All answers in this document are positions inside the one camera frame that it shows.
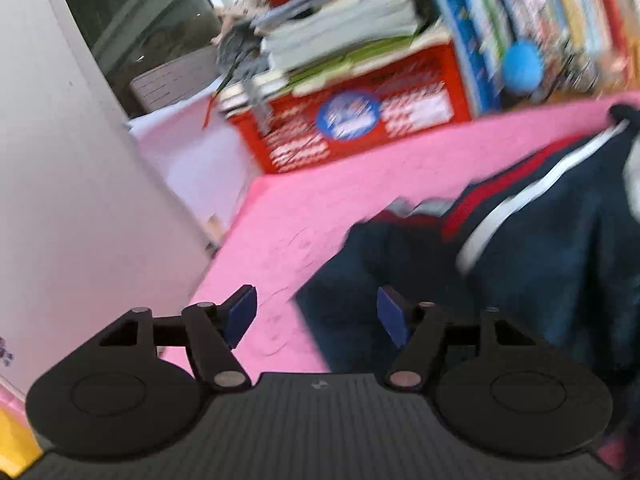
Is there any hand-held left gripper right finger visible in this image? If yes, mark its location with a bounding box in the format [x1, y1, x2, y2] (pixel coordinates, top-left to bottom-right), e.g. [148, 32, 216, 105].
[376, 286, 543, 394]

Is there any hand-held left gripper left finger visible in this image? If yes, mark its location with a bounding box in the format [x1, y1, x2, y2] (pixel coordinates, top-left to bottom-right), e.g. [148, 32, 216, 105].
[100, 284, 258, 394]

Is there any navy jacket with white lining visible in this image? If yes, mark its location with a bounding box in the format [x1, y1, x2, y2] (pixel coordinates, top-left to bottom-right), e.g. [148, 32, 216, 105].
[292, 105, 640, 461]

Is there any pink rabbit print blanket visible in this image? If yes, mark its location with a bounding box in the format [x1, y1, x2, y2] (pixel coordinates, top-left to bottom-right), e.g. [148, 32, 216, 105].
[162, 92, 640, 476]

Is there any white paper sheet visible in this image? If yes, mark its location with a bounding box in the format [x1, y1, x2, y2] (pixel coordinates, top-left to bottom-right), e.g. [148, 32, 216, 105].
[127, 95, 263, 251]

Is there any grey grid board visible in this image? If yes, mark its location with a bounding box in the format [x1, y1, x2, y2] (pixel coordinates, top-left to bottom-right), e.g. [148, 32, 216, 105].
[130, 47, 223, 113]

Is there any red plastic crate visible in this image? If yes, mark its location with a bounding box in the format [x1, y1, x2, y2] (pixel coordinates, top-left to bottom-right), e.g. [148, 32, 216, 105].
[227, 42, 473, 176]

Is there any yellow object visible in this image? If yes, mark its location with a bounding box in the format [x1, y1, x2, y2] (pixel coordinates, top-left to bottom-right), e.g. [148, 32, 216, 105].
[0, 407, 43, 479]

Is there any grey knitted cloth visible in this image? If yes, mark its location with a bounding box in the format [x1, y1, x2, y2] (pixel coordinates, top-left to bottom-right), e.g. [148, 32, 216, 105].
[215, 20, 273, 83]

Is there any blue plush ball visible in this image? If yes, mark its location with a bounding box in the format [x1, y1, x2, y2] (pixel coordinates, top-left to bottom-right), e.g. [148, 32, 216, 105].
[501, 41, 545, 93]

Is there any stack of books and papers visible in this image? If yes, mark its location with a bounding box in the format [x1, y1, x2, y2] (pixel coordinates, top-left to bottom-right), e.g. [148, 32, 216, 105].
[215, 0, 451, 98]

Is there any dark glass window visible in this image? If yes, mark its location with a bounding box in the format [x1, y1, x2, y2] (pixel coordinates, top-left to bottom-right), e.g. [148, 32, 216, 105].
[60, 0, 223, 118]

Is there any row of shelved books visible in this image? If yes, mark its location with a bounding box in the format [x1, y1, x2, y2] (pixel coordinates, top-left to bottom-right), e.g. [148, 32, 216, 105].
[415, 0, 640, 111]

